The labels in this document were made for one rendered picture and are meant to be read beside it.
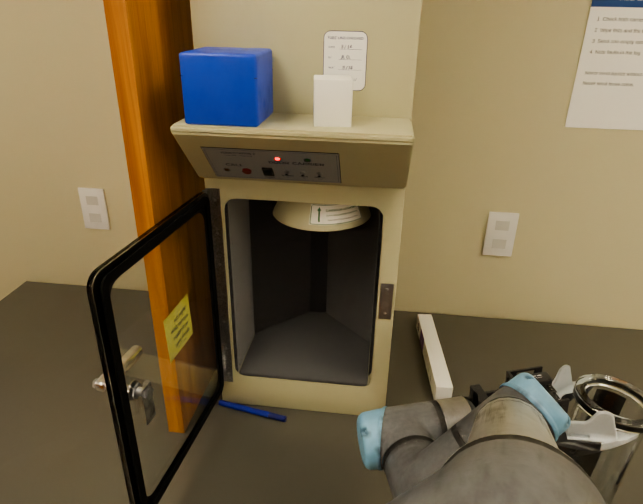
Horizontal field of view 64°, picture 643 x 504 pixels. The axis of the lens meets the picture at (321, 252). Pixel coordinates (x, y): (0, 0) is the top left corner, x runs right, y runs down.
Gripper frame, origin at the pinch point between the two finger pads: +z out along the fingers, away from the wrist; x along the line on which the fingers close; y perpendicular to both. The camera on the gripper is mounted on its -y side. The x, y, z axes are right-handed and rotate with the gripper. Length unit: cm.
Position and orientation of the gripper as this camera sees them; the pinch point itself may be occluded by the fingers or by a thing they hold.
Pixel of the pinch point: (606, 412)
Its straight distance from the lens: 86.7
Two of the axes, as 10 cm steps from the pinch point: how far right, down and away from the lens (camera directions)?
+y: -0.7, -8.9, -4.4
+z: 9.9, -1.3, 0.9
